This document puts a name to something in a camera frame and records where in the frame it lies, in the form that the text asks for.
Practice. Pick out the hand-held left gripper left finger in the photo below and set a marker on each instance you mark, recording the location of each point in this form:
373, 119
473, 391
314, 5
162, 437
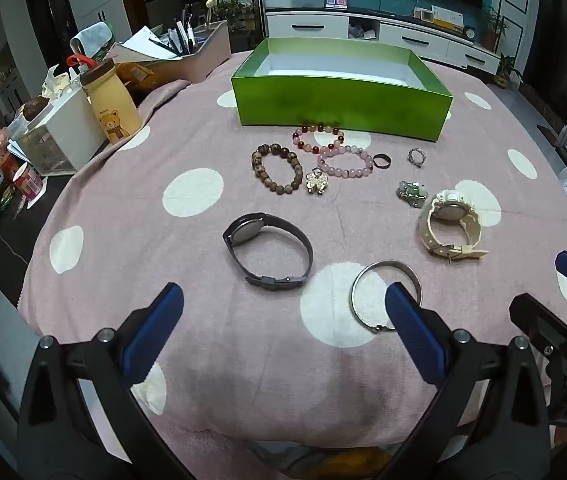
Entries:
156, 330

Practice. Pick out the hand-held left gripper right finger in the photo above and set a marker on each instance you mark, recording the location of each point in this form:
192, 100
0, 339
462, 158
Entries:
413, 335

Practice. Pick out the silver bangle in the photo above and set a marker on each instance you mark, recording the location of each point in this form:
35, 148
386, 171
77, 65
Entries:
398, 264

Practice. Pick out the white wristwatch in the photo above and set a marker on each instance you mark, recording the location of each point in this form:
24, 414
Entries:
446, 210

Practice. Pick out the black wristwatch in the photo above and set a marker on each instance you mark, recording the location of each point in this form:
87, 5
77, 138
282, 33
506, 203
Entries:
243, 227

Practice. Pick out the green silver brooch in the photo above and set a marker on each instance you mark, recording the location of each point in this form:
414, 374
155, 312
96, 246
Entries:
413, 192

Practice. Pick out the gold brooch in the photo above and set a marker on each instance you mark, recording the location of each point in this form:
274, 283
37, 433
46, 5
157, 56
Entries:
316, 182

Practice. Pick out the green cardboard box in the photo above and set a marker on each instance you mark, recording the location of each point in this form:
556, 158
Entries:
338, 105

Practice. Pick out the pink polka dot blanket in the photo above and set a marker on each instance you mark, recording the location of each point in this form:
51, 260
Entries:
163, 260

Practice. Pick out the red paper cup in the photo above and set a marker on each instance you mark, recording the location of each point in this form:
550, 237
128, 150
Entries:
27, 180

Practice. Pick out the small potted plant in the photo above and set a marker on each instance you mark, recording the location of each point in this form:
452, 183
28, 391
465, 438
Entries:
503, 72

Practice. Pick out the white drawer organizer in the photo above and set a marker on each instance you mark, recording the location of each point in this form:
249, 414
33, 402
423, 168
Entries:
73, 120

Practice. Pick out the yellow bear bottle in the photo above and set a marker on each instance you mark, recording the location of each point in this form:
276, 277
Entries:
113, 105

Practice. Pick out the reddish round fruit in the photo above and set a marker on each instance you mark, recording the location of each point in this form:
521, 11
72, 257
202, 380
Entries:
0, 140

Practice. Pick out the tall potted plant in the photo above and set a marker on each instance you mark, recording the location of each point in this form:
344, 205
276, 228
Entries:
491, 35

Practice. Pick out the brown round fruit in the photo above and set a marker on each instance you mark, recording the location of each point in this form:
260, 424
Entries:
37, 107

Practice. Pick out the orange snack packet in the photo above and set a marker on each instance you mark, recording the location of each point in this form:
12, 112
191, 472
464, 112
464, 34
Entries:
136, 75

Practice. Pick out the black alarm clock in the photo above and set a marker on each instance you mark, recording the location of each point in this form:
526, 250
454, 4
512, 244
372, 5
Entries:
470, 32

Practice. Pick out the pink desk organizer box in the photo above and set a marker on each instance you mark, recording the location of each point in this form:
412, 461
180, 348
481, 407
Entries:
203, 55

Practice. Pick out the black pen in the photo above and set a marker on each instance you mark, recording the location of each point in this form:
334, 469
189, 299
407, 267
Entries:
163, 46

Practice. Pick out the desk calendar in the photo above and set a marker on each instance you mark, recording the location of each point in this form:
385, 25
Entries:
447, 17

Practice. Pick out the white paper sheets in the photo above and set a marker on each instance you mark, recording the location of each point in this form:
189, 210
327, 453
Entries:
138, 45

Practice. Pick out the green package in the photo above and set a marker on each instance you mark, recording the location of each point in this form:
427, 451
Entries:
109, 47

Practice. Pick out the small white device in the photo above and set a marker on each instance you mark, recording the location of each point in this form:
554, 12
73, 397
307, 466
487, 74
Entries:
423, 14

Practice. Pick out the grey folded cloth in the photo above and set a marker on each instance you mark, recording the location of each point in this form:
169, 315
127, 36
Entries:
88, 37

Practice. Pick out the potted plant in black box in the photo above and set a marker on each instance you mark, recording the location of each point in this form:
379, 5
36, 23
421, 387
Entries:
243, 40

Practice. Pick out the white tv cabinet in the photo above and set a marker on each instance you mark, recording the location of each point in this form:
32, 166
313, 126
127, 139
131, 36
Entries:
308, 25

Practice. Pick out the bushy potted plant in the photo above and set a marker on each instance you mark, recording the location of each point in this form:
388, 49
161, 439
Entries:
231, 10

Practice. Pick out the small colourful box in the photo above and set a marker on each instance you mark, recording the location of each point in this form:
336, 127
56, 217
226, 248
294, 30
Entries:
337, 0

